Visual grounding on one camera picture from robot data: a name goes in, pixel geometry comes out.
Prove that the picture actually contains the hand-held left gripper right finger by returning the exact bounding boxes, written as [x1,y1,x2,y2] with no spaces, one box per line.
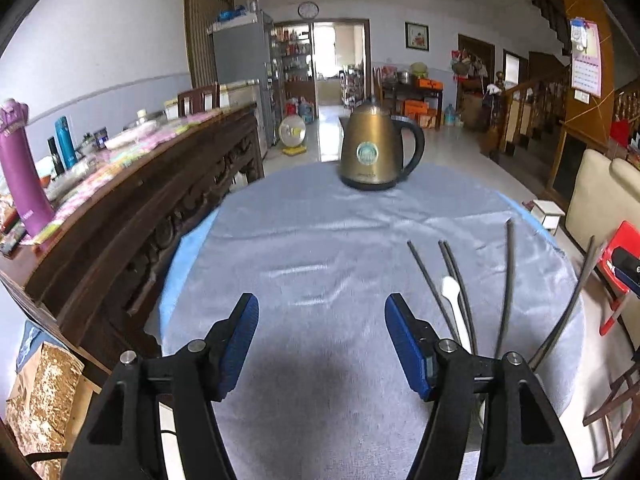
[384,293,583,480]

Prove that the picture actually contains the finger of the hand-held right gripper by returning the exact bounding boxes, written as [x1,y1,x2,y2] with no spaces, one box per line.
[612,246,640,294]

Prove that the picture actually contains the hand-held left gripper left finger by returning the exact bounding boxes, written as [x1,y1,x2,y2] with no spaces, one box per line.
[62,292,261,480]

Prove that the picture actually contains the white soup spoon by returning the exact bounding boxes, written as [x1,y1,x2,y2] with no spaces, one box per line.
[441,276,478,353]

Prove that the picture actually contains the bundle of dark chopsticks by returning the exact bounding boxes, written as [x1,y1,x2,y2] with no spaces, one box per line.
[406,218,598,368]

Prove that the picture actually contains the red plastic child chair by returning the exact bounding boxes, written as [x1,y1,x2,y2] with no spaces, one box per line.
[598,220,640,337]

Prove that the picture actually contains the beige sofa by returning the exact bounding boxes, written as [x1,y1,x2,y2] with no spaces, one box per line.
[565,149,640,266]

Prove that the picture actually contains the small white stool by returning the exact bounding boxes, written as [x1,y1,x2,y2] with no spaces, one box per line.
[531,200,567,235]

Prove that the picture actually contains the blue table cover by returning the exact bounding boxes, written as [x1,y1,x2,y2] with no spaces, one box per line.
[159,195,558,321]

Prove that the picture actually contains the grey tablecloth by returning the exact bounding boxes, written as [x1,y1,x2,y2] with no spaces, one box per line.
[145,162,586,480]

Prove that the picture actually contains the dark wooden folding chair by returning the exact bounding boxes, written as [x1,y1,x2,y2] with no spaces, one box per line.
[582,340,640,471]

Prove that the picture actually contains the carved wooden sideboard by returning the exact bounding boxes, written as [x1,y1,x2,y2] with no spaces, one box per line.
[0,102,266,386]

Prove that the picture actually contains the wooden stair railing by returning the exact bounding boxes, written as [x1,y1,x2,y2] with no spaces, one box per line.
[480,67,571,161]

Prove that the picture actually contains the gold patterned box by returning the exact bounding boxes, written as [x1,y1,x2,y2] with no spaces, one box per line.
[5,342,86,480]

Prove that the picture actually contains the bronze electric kettle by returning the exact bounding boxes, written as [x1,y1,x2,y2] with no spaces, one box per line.
[338,96,426,192]

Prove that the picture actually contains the white floor fan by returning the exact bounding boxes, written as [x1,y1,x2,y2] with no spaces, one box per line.
[278,115,307,156]

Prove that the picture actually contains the floral table mat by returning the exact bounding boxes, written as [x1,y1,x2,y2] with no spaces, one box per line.
[20,107,226,246]

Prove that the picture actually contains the white plate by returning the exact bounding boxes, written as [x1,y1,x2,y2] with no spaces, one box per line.
[102,132,146,150]

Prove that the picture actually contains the pot with glass lid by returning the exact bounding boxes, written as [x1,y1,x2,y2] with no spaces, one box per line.
[122,109,166,133]

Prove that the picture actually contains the wooden dining chair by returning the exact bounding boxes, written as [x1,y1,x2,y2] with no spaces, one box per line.
[177,82,221,116]

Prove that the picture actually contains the white chest freezer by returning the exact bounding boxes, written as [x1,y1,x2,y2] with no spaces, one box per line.
[217,79,263,111]

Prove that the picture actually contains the pile of snack packets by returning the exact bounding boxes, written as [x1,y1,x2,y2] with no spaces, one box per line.
[0,195,31,256]

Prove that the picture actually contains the dark wooden side table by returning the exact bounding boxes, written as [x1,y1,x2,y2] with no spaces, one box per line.
[382,82,445,131]

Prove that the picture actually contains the black bottle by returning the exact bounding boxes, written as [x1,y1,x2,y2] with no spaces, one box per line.
[47,136,66,176]

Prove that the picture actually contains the blue thermos bottle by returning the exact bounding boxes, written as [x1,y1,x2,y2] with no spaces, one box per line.
[54,116,77,170]

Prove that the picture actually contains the purple thermos bottle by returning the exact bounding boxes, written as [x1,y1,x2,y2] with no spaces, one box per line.
[0,100,55,238]

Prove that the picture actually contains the glass display cabinet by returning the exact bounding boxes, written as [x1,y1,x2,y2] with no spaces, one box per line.
[272,22,316,111]

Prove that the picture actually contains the grey refrigerator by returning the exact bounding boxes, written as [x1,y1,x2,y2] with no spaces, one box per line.
[212,10,278,148]

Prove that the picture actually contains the brown door curtain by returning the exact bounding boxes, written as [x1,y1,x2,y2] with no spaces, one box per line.
[184,0,235,88]

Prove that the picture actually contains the pink wall calendar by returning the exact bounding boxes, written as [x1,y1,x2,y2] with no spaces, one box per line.
[570,17,602,98]

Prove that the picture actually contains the framed wall picture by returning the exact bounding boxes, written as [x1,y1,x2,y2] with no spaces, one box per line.
[405,22,431,51]

